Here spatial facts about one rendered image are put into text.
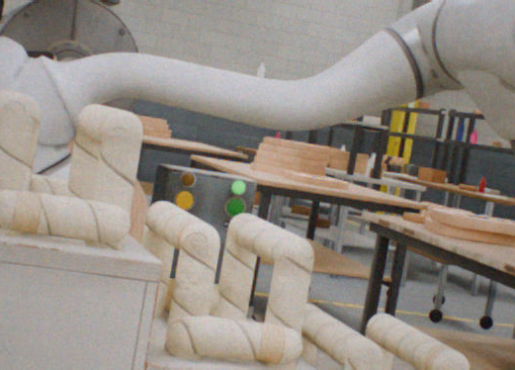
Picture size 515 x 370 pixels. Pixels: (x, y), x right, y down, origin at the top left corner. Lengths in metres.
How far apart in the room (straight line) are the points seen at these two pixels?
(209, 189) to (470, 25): 0.79
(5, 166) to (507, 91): 0.63
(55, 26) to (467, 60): 0.83
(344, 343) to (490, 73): 0.43
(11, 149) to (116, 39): 1.10
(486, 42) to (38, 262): 0.63
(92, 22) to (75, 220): 1.10
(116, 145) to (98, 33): 1.08
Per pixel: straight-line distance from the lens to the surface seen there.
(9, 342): 0.94
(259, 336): 1.00
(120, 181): 0.96
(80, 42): 2.02
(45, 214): 0.95
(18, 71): 1.41
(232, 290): 1.17
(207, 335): 0.99
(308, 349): 1.20
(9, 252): 0.93
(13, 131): 0.95
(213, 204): 2.07
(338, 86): 1.50
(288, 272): 1.01
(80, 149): 1.13
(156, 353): 1.00
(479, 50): 1.38
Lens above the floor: 1.22
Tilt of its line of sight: 3 degrees down
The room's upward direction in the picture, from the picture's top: 10 degrees clockwise
